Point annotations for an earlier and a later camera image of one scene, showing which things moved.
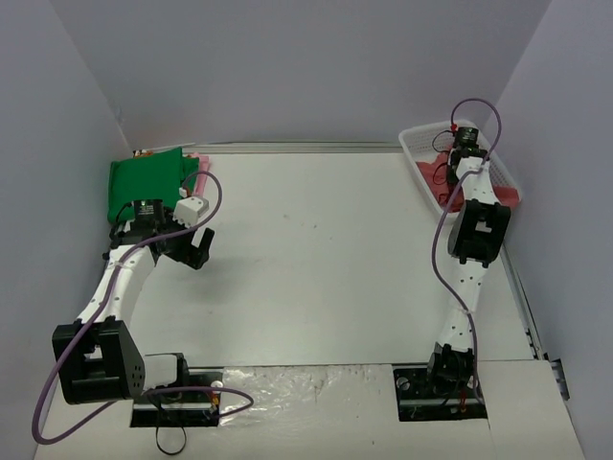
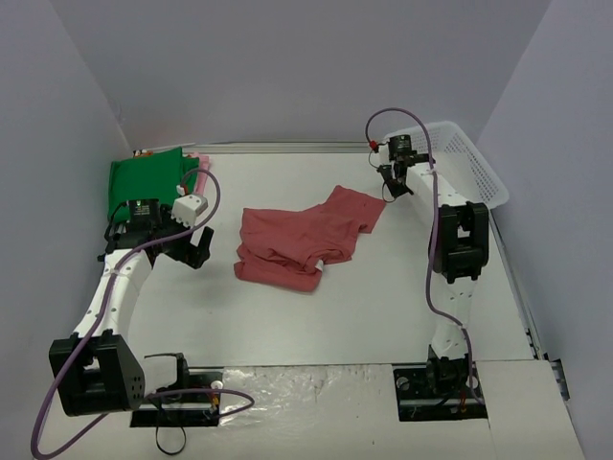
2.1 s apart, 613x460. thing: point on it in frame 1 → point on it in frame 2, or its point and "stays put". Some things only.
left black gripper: [190, 248] stays put
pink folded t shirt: [202, 179] stays put
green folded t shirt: [155, 176] stays put
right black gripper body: [465, 137] → [396, 173]
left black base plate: [192, 402] stays put
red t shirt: [436, 175] → [286, 249]
